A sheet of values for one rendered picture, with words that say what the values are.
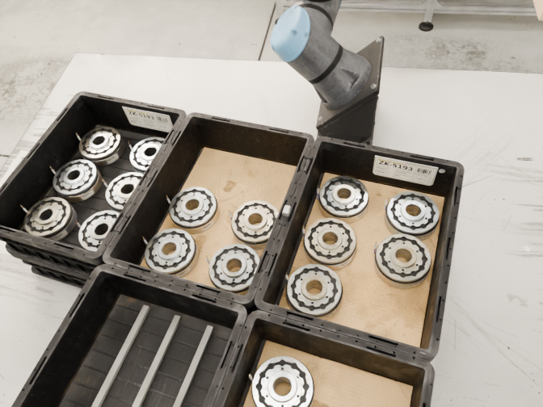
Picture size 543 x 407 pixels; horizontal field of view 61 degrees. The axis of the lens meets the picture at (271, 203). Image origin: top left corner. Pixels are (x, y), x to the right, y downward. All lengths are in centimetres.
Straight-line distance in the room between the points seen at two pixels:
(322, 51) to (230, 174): 36
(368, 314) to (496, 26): 235
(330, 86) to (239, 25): 187
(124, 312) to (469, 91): 109
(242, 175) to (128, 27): 224
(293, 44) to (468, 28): 195
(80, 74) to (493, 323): 140
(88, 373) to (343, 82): 83
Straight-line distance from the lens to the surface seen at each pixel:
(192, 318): 91
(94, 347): 96
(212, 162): 110
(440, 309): 80
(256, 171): 106
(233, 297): 80
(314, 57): 113
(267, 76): 149
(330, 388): 85
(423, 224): 96
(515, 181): 129
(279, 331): 81
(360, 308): 89
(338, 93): 117
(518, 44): 292
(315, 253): 90
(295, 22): 112
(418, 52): 275
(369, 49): 128
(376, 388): 85
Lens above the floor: 165
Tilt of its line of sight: 55 degrees down
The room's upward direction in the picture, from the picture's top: 9 degrees counter-clockwise
